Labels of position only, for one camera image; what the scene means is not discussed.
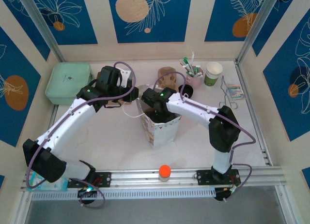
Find brown pulp cup carrier stack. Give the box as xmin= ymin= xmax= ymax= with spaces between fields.
xmin=157 ymin=66 xmax=177 ymax=88

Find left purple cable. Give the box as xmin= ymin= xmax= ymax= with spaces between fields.
xmin=25 ymin=61 xmax=135 ymax=209

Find pink metal straw bucket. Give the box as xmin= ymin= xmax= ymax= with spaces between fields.
xmin=185 ymin=66 xmax=204 ymax=89

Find blue wet wipes pack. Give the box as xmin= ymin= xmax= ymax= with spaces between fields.
xmin=26 ymin=172 xmax=69 ymax=192

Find purple cable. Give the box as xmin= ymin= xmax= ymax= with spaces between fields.
xmin=154 ymin=72 xmax=257 ymax=203
xmin=25 ymin=61 xmax=135 ymax=209

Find brown cardboard napkin box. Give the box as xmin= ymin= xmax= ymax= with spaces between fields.
xmin=93 ymin=71 xmax=133 ymax=105

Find white slotted cable duct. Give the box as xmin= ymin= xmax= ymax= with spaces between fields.
xmin=31 ymin=187 xmax=216 ymax=201

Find right black mount plate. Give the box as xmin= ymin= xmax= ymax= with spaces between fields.
xmin=193 ymin=169 xmax=241 ymax=186

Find aluminium frame post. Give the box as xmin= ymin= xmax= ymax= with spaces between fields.
xmin=18 ymin=0 xmax=65 ymax=62
xmin=236 ymin=0 xmax=283 ymax=65

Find left black mount plate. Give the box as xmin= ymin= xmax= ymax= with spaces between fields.
xmin=94 ymin=172 xmax=112 ymax=188

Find green paper cup stack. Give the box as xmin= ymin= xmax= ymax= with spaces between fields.
xmin=204 ymin=61 xmax=223 ymax=87

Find printed sugar packets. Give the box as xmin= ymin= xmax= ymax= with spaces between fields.
xmin=226 ymin=83 xmax=245 ymax=101

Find mint green zip case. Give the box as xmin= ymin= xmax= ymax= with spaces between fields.
xmin=45 ymin=63 xmax=95 ymax=105

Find orange capped jar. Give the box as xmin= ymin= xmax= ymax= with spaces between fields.
xmin=158 ymin=164 xmax=172 ymax=183

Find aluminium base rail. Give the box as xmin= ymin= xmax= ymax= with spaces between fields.
xmin=20 ymin=165 xmax=284 ymax=189

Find black mount plate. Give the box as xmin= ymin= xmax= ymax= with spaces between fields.
xmin=94 ymin=172 xmax=112 ymax=188
xmin=193 ymin=169 xmax=241 ymax=186

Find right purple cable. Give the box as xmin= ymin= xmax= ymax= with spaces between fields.
xmin=154 ymin=72 xmax=257 ymax=203

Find metal wire tongs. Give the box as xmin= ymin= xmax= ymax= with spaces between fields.
xmin=218 ymin=76 xmax=239 ymax=110

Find black controller box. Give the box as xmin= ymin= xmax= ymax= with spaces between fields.
xmin=214 ymin=187 xmax=239 ymax=202
xmin=77 ymin=186 xmax=98 ymax=205

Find white cartoon print paper bag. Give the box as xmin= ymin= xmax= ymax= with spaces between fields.
xmin=122 ymin=85 xmax=182 ymax=151

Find black cup lid stack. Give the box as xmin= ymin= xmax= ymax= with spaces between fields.
xmin=178 ymin=85 xmax=194 ymax=99

